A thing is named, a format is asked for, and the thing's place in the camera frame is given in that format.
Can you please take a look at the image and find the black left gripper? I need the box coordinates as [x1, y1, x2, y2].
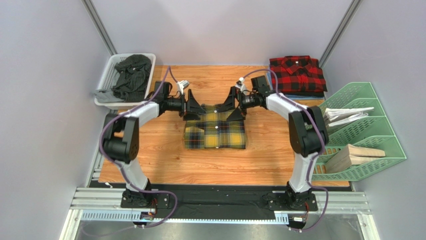
[165, 90, 207, 121]

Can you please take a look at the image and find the yellow black plaid shirt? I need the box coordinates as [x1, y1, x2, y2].
[183, 104, 247, 150]

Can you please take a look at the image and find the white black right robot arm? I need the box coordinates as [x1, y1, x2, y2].
[218, 76, 329, 210]

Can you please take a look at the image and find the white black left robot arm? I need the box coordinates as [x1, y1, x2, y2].
[100, 80, 206, 208]

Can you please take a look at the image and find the white paper stack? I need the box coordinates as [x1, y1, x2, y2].
[323, 107, 375, 128]

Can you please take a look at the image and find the red black plaid folded shirt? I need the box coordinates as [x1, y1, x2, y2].
[269, 55, 328, 95]

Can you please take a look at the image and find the dark grey shirt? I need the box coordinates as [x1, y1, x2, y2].
[94, 54, 153, 103]

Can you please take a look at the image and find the white plastic laundry basket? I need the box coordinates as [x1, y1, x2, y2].
[94, 53, 157, 111]

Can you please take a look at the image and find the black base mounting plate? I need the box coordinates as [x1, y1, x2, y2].
[111, 183, 319, 220]

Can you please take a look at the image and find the wooden block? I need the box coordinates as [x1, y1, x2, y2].
[325, 144, 386, 174]

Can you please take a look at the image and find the green plastic file organizer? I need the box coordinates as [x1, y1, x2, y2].
[312, 82, 407, 182]

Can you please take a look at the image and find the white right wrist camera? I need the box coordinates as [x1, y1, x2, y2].
[235, 77, 250, 95]

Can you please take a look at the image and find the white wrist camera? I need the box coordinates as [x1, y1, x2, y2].
[235, 77, 250, 95]
[176, 80, 190, 95]

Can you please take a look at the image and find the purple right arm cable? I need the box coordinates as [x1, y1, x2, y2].
[241, 68, 330, 233]

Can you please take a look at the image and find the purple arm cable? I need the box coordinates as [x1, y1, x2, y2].
[241, 68, 330, 233]
[99, 65, 179, 229]

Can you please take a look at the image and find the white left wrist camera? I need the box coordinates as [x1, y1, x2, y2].
[176, 80, 190, 95]

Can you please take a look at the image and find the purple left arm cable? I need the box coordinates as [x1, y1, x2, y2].
[99, 65, 179, 229]

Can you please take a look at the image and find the right aluminium corner post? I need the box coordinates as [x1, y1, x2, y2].
[319, 0, 363, 69]

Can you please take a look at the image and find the aluminium corner post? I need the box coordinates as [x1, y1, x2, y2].
[319, 0, 363, 69]
[82, 0, 118, 56]

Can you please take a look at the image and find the aluminium frame rail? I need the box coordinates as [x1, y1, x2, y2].
[61, 108, 378, 240]

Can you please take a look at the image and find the left aluminium corner post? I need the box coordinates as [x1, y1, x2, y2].
[82, 0, 118, 56]

